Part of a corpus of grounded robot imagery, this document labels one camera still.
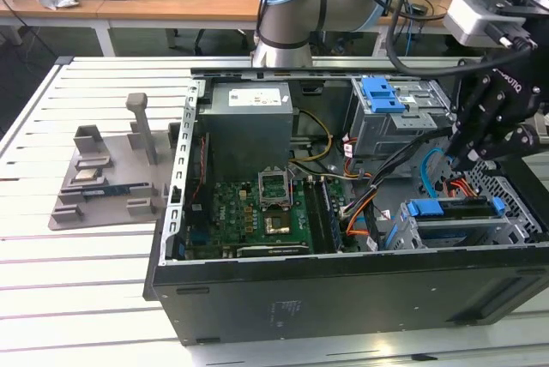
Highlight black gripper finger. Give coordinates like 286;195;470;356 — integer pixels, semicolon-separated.
446;73;511;171
474;124;545;163

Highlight orange power wire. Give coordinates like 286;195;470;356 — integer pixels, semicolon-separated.
443;174;488;206

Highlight blue data wire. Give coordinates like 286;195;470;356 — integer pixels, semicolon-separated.
419;147;452;201

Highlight grey disk bay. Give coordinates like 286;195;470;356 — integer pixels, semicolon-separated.
383;196;542;252

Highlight grey optical drive cage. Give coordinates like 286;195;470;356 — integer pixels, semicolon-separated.
347;76;458;161

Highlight blue plastic drive latch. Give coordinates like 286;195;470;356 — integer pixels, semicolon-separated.
360;77;407;114

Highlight dark RAM stick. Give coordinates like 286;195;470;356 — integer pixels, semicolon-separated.
320;178;345;252

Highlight black RAM slot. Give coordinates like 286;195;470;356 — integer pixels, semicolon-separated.
303;176;329;256

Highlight CPU socket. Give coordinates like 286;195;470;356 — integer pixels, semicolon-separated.
262;208;294;236

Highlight metal socket cover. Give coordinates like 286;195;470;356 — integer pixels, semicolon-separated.
256;167;294;210

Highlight grey power supply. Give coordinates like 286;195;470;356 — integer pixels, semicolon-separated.
196;81;300;171

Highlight black PC case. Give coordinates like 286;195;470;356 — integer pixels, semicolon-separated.
142;56;549;347

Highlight black graphics card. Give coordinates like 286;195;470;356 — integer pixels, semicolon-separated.
222;242;311;261

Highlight green motherboard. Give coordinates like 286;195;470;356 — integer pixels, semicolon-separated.
184;177;357;256

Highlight black case fan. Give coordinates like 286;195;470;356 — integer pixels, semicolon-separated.
187;133;212;218

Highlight grey parts rack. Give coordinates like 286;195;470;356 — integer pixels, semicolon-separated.
45;92;172;233

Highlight blue RAM stick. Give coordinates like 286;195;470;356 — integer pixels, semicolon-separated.
81;186;130;197

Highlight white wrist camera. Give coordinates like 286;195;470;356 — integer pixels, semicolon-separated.
443;0;529;50

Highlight black sleeved cable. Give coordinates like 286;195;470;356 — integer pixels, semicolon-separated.
341;126;455;218

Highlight thick black camera cable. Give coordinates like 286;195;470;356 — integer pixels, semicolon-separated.
384;0;535;79

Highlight labelled red drive wires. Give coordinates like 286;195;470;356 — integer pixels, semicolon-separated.
341;135;374;182

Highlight yellow wire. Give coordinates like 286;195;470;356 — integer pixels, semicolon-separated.
291;109;334;166

